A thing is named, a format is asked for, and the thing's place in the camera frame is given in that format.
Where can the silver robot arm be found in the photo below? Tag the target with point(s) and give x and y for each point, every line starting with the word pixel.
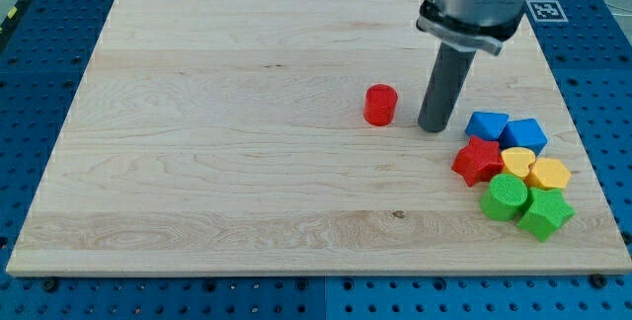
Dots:
pixel 470 25

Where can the light wooden board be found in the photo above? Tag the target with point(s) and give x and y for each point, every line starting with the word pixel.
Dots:
pixel 225 138

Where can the red cylinder block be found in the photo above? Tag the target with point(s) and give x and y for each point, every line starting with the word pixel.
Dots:
pixel 380 104

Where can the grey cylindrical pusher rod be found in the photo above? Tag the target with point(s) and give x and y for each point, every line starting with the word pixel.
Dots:
pixel 451 67

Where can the red star block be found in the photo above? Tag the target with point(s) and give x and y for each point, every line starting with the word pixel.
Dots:
pixel 479 161

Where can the blue cube block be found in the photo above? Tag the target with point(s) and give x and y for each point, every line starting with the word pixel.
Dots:
pixel 487 125

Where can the green cylinder block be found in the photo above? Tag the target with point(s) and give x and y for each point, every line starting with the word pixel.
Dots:
pixel 504 197

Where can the yellow heart block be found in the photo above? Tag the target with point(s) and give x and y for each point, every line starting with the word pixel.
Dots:
pixel 517 161

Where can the blue pentagon block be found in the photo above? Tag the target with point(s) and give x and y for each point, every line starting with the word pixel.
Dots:
pixel 525 133

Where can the yellow hexagon block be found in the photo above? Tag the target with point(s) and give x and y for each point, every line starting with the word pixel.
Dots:
pixel 548 173

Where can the green star block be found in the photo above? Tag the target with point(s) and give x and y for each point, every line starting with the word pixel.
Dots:
pixel 544 213

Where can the white fiducial marker tag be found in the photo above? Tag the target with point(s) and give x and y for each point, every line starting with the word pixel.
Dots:
pixel 546 11

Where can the black bolt front left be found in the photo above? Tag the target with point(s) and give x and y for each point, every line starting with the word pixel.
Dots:
pixel 49 285

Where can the black bolt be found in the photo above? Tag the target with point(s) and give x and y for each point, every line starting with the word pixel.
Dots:
pixel 49 285
pixel 598 281

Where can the black bolt front right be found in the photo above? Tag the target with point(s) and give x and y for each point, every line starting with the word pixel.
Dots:
pixel 598 281

